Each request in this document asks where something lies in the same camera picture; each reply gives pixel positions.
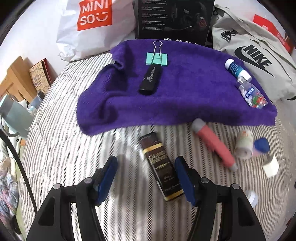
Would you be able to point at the white USB charger plug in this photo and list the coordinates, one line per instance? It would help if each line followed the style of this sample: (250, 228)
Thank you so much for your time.
(270, 165)

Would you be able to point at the clear plastic candy bottle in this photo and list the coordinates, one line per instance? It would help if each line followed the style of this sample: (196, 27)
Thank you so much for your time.
(251, 94)

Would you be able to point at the striped bed cover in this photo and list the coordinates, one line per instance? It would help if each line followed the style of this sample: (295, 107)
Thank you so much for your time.
(56, 151)

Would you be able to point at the red packaging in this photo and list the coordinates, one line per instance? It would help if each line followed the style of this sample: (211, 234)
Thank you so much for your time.
(285, 40)

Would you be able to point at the black headset box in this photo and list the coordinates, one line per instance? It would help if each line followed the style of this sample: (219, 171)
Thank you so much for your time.
(181, 21)

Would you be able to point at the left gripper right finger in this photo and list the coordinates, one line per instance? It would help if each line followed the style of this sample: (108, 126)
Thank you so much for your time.
(189, 180)

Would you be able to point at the purple towel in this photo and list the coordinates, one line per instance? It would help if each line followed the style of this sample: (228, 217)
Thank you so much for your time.
(194, 84)

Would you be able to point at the grey Nike bag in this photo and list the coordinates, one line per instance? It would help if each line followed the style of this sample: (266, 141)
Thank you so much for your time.
(259, 50)

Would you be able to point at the blue white cylindrical bottle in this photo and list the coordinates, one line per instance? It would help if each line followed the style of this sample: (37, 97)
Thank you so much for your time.
(236, 70)

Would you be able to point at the white Miniso shopping bag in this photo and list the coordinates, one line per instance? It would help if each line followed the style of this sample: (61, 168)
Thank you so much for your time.
(91, 27)

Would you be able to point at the pink white pen tube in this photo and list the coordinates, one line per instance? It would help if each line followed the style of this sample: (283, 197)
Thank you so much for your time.
(214, 144)

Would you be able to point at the small white round jar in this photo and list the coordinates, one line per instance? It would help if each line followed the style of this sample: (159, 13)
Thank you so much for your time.
(252, 197)

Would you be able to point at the teal binder clip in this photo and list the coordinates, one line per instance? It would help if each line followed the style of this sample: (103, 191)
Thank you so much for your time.
(157, 56)

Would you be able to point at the dark brown chocolate box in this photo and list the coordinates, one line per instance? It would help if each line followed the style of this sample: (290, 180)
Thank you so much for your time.
(161, 166)

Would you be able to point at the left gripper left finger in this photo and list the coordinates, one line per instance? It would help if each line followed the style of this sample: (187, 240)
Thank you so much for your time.
(102, 180)

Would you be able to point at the wooden furniture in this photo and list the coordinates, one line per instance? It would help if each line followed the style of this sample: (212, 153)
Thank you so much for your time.
(17, 82)

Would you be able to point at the pink container blue cap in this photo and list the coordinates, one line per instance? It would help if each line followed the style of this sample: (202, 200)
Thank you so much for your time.
(247, 146)

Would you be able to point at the decorated brown book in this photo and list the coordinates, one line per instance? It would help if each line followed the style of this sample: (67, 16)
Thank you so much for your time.
(41, 77)

